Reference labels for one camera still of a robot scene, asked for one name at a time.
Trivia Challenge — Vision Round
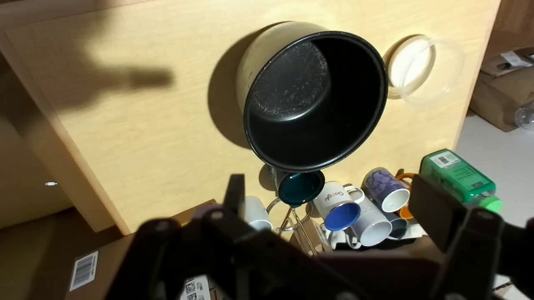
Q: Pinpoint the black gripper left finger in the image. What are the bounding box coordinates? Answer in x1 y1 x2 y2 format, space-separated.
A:
104 174 356 300

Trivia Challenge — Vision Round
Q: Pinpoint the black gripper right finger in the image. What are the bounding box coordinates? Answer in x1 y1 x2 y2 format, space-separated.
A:
408 174 534 300

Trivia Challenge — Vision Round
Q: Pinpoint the clear plastic bowl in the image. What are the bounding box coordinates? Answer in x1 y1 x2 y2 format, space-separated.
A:
385 33 435 99

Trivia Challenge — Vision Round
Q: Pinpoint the orange mug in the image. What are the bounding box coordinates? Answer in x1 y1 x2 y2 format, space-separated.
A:
395 169 416 221

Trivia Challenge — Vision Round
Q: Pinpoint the green soap bottle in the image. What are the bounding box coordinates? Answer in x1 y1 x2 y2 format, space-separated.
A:
418 148 503 213

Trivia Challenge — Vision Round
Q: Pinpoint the dark teal mug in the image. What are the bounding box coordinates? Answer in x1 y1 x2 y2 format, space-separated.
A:
275 169 325 206

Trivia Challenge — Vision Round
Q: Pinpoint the purple patterned mug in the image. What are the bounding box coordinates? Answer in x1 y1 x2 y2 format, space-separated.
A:
361 168 410 213

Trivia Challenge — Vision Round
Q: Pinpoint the white mug with blue interior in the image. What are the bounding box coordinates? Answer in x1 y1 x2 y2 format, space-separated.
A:
313 179 393 249

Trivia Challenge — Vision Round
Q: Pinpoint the cardboard box on floor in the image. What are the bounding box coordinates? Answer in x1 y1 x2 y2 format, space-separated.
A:
470 46 534 131

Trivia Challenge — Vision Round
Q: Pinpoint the grey pot with black interior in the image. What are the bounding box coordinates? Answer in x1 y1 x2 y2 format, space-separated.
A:
235 21 386 171

